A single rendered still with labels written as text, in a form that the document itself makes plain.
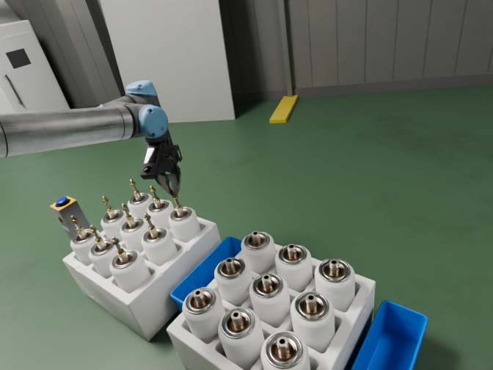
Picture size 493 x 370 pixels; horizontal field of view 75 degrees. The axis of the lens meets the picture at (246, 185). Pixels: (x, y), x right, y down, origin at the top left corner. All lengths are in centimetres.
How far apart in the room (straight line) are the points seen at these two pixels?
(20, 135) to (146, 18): 220
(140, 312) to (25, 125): 61
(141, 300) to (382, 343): 68
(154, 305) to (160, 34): 210
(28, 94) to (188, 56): 158
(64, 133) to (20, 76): 285
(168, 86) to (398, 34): 174
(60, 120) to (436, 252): 117
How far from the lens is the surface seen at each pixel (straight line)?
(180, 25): 265
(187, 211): 113
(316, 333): 78
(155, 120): 79
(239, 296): 90
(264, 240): 94
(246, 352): 78
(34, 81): 362
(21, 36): 365
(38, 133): 69
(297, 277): 88
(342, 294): 84
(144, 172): 96
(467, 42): 281
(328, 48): 273
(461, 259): 130
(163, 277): 106
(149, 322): 111
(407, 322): 100
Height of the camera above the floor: 88
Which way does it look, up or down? 31 degrees down
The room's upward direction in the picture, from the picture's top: 11 degrees counter-clockwise
